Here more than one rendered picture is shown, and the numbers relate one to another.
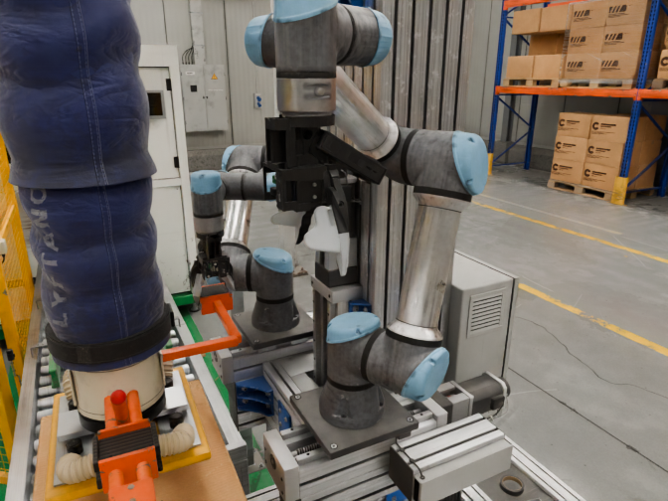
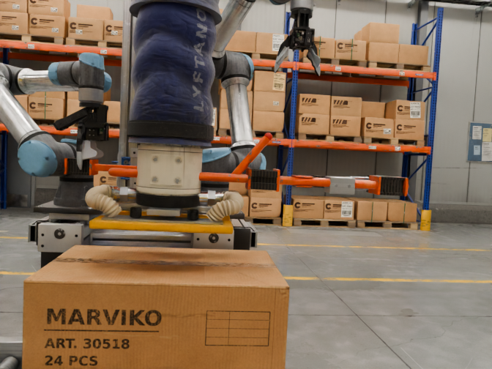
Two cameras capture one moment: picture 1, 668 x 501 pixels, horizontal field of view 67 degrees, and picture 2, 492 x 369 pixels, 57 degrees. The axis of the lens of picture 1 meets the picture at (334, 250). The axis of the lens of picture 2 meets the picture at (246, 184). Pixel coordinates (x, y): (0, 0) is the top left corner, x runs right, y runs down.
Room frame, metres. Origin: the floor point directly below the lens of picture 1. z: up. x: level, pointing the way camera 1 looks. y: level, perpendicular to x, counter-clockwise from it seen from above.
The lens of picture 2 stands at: (0.29, 1.51, 1.24)
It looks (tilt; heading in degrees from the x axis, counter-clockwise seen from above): 3 degrees down; 290
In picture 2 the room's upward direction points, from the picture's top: 3 degrees clockwise
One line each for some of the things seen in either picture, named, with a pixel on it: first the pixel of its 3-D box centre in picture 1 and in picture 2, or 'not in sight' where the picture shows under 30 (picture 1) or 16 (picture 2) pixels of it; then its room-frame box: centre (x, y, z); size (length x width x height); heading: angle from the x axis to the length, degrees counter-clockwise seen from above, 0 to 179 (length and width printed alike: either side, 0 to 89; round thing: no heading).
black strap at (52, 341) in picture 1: (112, 325); (171, 131); (0.90, 0.44, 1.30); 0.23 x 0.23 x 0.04
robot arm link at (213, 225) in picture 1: (210, 223); (91, 97); (1.26, 0.32, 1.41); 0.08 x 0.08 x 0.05
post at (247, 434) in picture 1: (240, 373); not in sight; (1.97, 0.42, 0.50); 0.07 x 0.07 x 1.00; 27
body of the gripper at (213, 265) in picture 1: (212, 253); (92, 122); (1.25, 0.32, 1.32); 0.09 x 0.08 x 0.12; 25
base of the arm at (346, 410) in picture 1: (352, 390); (212, 195); (0.99, -0.04, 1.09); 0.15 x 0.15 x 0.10
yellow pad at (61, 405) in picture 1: (76, 430); (164, 218); (0.86, 0.53, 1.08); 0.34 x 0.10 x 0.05; 25
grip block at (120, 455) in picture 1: (127, 453); (262, 179); (0.67, 0.34, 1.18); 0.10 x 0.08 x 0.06; 115
